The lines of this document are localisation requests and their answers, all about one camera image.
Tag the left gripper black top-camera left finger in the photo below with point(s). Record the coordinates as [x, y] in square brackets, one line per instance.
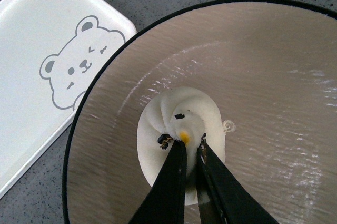
[166, 199]

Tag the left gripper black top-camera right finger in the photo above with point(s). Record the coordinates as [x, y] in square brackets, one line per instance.
[221, 198]

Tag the white steamed bun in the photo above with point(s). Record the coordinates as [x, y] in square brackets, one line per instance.
[184, 114]

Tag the beige plate with black rim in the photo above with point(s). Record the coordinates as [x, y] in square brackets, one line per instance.
[270, 66]

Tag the white bear tray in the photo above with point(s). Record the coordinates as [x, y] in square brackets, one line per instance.
[51, 50]

